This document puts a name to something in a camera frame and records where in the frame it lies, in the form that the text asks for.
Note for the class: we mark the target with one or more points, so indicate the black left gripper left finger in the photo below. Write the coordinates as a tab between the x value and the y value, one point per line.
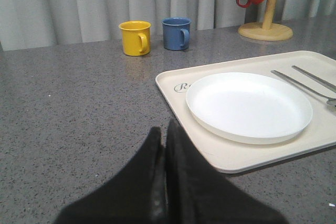
136	194

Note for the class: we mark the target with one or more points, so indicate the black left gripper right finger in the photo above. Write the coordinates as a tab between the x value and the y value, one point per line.
197	193

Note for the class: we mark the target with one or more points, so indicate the white round plate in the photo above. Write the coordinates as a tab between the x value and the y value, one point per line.
249	108

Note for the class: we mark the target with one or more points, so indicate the steel spoon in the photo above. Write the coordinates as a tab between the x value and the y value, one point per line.
330	101

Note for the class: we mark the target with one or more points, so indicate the yellow mug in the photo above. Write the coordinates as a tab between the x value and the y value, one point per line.
136	37

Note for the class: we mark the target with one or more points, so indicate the blue mug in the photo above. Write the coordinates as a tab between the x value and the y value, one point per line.
176	33

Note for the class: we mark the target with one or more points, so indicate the cream serving tray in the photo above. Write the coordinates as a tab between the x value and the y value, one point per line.
233	157

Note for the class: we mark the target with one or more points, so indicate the wooden mug tree stand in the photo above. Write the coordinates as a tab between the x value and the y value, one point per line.
266	30

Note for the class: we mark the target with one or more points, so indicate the grey curtain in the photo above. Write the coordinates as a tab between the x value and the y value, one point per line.
38	23

